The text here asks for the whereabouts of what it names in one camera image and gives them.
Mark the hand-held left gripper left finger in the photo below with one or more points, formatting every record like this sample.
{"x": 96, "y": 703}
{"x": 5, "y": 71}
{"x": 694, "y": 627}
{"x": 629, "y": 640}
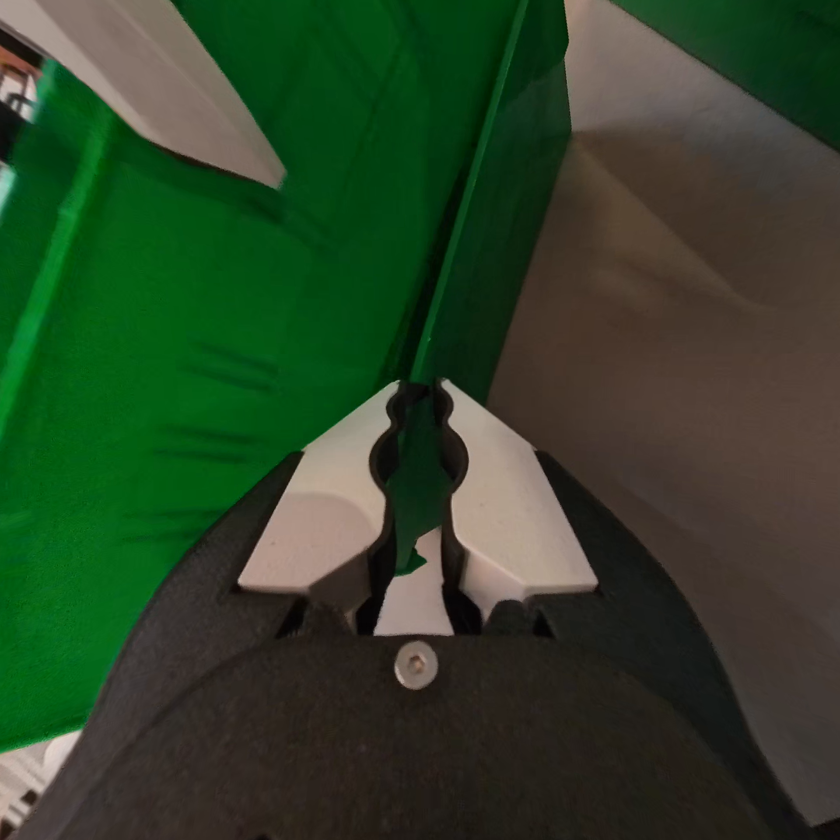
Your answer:
{"x": 328, "y": 512}

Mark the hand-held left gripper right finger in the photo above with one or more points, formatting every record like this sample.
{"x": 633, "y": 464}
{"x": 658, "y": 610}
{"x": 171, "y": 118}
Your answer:
{"x": 512, "y": 518}

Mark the green plastic bin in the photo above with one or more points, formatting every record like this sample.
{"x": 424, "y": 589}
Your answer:
{"x": 754, "y": 52}
{"x": 197, "y": 328}

